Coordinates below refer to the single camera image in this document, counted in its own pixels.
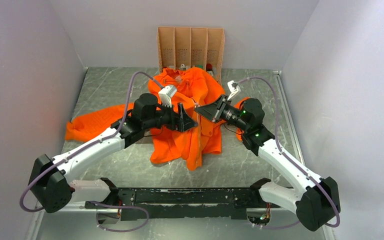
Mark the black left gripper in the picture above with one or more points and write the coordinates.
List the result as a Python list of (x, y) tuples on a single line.
[(181, 122)]

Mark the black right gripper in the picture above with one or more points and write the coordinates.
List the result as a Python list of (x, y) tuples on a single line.
[(213, 111)]

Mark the orange jacket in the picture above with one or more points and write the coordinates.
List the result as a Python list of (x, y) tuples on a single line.
[(195, 87)]

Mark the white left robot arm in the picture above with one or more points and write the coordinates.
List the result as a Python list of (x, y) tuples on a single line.
[(52, 179)]

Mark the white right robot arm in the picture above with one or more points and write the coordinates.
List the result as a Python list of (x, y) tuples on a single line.
[(315, 200)]

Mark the red round cap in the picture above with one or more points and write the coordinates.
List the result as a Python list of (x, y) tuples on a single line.
[(209, 67)]

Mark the tan perforated organizer rack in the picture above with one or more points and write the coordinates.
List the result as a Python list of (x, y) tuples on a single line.
[(181, 47)]

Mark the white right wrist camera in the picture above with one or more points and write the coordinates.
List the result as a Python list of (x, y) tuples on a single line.
[(234, 89)]

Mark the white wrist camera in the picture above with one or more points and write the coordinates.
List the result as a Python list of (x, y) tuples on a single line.
[(166, 94), (234, 89)]

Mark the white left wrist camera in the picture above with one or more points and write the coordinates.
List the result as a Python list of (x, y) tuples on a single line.
[(166, 94)]

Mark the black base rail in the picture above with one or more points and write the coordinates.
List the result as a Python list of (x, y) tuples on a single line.
[(236, 203)]

